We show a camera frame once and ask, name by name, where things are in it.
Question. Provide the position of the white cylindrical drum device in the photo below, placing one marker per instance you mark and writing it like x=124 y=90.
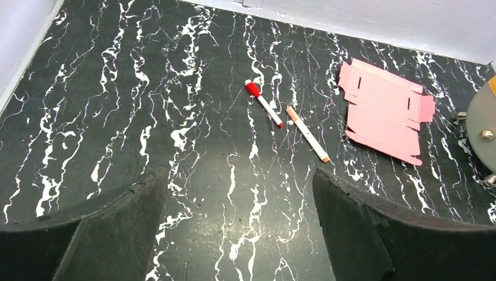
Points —
x=480 y=127

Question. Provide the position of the orange capped white marker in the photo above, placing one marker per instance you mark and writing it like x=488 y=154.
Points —
x=318 y=149

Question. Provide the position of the pink cardboard box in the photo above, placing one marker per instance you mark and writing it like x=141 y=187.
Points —
x=385 y=111

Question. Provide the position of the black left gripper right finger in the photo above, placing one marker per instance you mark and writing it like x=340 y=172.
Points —
x=371 y=238

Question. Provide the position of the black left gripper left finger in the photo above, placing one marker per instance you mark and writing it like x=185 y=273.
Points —
x=108 y=237

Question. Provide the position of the red capped white marker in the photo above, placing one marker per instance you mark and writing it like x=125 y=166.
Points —
x=255 y=92

